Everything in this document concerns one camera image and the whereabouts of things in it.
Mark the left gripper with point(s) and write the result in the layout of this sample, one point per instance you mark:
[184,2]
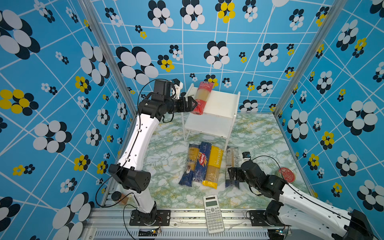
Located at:
[189,107]

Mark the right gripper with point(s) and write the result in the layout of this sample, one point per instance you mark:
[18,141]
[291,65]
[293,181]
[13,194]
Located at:
[232,172]

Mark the red spaghetti bag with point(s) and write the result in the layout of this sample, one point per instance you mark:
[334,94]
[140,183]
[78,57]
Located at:
[201,97]

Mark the blue clear spaghetti bag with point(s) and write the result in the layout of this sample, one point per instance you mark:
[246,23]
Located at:
[188,174]

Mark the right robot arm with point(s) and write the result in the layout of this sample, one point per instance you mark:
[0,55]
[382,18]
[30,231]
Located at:
[293,208]

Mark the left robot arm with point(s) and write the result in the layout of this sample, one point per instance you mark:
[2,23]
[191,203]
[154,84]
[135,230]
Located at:
[128,173]

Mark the yellow pasta bag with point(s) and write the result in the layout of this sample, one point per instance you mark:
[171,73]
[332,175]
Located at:
[213,169]

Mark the blue Barilla pasta box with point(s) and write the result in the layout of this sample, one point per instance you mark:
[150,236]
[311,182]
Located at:
[202,162]

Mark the white two-tier shelf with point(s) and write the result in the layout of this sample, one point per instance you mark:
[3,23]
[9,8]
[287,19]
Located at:
[218,118]

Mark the clear grey spaghetti bag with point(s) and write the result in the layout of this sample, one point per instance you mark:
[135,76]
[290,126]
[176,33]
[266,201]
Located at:
[232,160]

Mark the white calculator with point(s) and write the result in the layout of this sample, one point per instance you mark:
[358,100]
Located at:
[213,214]

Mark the brown spice jar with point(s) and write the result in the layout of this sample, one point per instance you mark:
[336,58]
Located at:
[119,198]

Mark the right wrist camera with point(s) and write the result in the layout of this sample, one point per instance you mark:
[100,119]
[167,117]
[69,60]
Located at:
[246,157]

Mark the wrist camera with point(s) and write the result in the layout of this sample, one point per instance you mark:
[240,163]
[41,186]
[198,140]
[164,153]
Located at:
[246,157]
[176,88]

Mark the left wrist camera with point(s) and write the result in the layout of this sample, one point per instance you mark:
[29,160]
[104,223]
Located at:
[176,88]

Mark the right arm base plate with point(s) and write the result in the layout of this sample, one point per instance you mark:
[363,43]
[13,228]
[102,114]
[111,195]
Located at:
[259,218]

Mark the aluminium front rail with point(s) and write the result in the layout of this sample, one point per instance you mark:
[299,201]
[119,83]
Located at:
[191,224]

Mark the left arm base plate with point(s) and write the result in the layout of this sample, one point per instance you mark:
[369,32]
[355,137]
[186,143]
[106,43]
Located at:
[160,218]

